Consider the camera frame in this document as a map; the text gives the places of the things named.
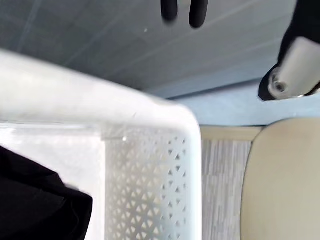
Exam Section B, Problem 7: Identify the white perforated plastic laundry basket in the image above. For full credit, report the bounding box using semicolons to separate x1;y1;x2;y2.
0;48;202;240

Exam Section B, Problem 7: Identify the black garment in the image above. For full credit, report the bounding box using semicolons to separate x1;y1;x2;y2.
0;144;94;240

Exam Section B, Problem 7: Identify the beige baseboard strip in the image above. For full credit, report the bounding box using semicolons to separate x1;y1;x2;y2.
200;125;263;141

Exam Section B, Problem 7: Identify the beige rounded furniture panel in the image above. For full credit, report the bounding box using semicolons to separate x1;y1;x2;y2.
239;117;320;240

